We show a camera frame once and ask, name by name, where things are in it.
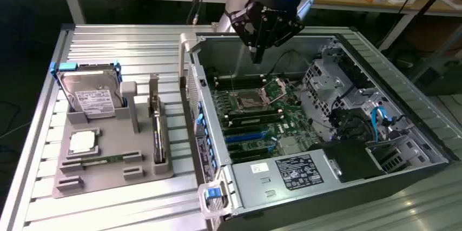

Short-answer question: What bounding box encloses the black graphics card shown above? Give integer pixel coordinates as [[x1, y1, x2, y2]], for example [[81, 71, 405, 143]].
[[147, 73, 170, 164]]

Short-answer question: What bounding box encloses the thin socket locking lever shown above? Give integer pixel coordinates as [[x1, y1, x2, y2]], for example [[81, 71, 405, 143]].
[[230, 70, 239, 95]]

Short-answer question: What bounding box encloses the open metal socket cover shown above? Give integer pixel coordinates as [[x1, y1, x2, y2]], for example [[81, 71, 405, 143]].
[[259, 77, 290, 101]]

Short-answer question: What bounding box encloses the silver metal disk bay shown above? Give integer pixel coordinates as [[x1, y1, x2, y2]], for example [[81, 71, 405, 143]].
[[299, 57, 386, 123]]

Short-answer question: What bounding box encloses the CPU socket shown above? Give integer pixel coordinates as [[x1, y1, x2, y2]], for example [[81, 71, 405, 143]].
[[230, 90, 266, 113]]

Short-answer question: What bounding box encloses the green motherboard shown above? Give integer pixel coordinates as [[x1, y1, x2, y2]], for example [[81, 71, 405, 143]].
[[207, 74, 326, 164]]

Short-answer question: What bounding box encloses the black RAM stick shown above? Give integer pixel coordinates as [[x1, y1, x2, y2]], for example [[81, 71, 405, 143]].
[[227, 109, 283, 124]]

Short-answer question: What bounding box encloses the silver chipset heatsink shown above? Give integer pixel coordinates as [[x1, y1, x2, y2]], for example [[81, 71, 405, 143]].
[[278, 136, 303, 154]]

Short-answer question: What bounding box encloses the hard disk in blue carrier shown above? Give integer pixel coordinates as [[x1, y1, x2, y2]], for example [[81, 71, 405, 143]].
[[49, 60, 125, 120]]

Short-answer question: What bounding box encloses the black air shroud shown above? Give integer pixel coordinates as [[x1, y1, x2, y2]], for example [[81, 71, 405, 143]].
[[319, 141, 387, 183]]

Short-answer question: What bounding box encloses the grey vented disk bay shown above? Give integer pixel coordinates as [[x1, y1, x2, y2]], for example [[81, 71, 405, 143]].
[[366, 130, 434, 174]]

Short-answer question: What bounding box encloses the grey power supply with label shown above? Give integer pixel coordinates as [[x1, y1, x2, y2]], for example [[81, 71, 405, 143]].
[[230, 151, 343, 209]]

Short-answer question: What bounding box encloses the silver CPU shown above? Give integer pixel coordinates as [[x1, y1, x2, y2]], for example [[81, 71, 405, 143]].
[[68, 132, 99, 154]]

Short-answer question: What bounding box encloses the green RAM stick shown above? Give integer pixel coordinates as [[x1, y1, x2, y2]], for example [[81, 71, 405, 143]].
[[80, 154, 125, 165]]

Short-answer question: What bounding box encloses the blue case latch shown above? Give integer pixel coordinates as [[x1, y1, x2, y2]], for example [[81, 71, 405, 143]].
[[203, 187, 220, 200]]

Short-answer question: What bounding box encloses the black open PC case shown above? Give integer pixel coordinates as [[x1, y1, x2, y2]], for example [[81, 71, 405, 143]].
[[179, 32, 457, 231]]

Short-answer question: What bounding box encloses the grey parts rack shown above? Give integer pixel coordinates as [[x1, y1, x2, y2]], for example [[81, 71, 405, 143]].
[[52, 81, 175, 199]]

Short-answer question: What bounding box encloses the black power wire bundle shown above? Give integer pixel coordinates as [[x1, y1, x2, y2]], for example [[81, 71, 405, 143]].
[[330, 108, 372, 142]]

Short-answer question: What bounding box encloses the blue data wire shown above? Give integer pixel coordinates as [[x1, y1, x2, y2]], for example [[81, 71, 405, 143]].
[[368, 105, 393, 142]]

